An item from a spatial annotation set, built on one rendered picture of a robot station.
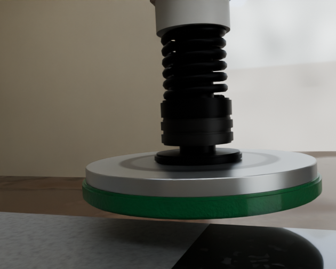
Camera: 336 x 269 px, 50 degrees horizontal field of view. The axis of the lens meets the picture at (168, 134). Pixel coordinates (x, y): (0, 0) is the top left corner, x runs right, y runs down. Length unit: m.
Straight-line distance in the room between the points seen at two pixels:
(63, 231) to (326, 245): 0.22
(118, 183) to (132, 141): 5.22
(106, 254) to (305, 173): 0.16
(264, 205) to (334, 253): 0.06
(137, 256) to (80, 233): 0.08
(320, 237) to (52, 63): 6.02
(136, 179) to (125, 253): 0.06
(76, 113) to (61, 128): 0.38
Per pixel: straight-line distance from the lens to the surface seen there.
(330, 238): 0.32
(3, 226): 0.40
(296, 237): 0.32
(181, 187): 0.25
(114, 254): 0.29
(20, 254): 0.31
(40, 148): 6.38
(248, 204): 0.26
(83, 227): 0.36
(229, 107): 0.34
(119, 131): 5.57
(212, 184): 0.25
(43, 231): 0.36
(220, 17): 0.34
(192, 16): 0.33
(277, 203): 0.27
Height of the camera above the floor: 0.92
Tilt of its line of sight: 3 degrees down
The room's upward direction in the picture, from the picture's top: 2 degrees counter-clockwise
